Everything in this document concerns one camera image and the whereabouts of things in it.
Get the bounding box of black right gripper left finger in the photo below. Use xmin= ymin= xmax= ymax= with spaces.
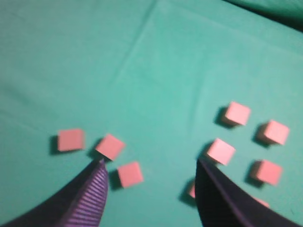
xmin=4 ymin=160 xmax=108 ymax=227

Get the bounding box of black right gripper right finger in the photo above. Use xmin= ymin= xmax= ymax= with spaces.
xmin=195 ymin=158 xmax=297 ymax=227

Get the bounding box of pink cube column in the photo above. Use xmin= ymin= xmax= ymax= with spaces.
xmin=222 ymin=101 xmax=251 ymax=126
xmin=250 ymin=159 xmax=283 ymax=186
xmin=117 ymin=161 xmax=144 ymax=188
xmin=57 ymin=129 xmax=85 ymax=152
xmin=188 ymin=181 xmax=196 ymax=199
xmin=206 ymin=138 xmax=236 ymax=166
xmin=257 ymin=120 xmax=290 ymax=145
xmin=254 ymin=198 xmax=270 ymax=208

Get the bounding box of pink cube column edge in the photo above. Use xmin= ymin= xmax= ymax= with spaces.
xmin=95 ymin=134 xmax=125 ymax=160

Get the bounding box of green cloth backdrop and cover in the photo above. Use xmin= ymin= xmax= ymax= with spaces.
xmin=0 ymin=0 xmax=303 ymax=227

